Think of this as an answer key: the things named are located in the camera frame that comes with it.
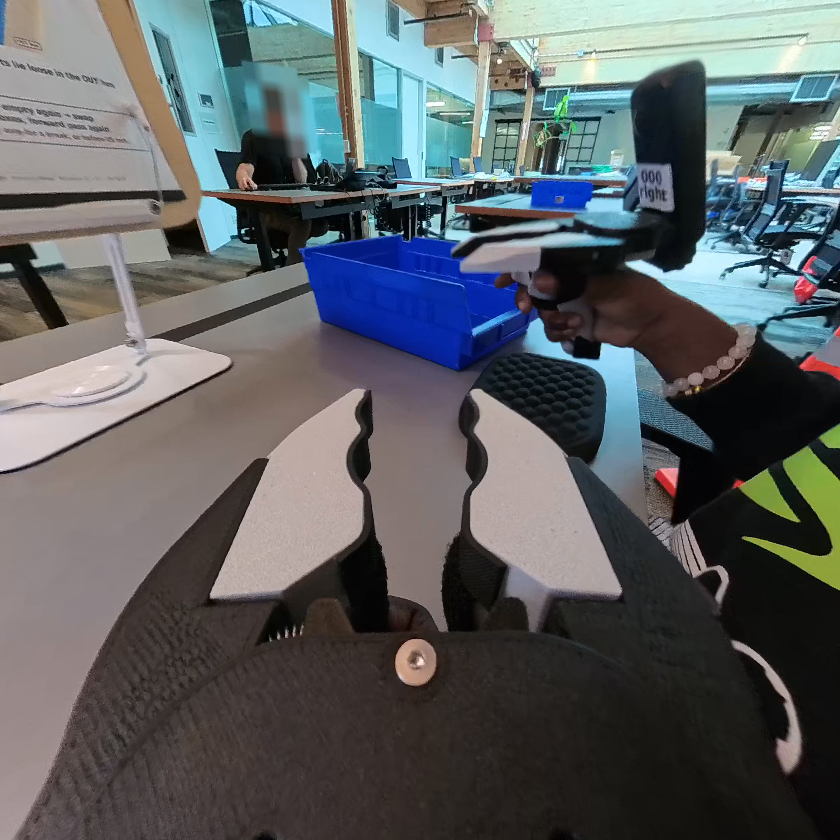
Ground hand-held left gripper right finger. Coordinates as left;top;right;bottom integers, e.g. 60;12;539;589
441;388;623;634

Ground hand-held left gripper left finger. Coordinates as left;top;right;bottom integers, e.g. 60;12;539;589
210;388;389;634

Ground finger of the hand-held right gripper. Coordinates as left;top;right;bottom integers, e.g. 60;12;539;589
458;236;629;275
451;218;580;259

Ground blue plastic bin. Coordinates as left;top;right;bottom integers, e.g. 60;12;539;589
530;180;595;210
300;235;539;371

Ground person's right forearm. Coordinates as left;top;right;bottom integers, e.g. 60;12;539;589
669;335;840;481

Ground person's right hand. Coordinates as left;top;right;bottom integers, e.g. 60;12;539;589
494;266;754;389

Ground wood-topped office desk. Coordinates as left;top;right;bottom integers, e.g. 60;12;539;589
455;193;626;232
202;184;442;274

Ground black honeycomb wrist rest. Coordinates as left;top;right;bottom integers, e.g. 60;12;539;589
472;352;609;466

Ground green hanging plant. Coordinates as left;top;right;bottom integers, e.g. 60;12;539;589
535;95;579;149

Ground row of black office chairs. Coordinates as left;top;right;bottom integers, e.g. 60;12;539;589
705;157;840;329

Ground black white patterned pants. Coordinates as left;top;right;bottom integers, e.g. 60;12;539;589
646;515;711;580

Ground black chair armrest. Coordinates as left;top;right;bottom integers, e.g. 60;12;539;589
637;387;718;455

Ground white poster stand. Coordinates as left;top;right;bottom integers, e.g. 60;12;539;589
0;233;233;473

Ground white bead bracelet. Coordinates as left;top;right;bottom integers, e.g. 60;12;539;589
659;323;758;400

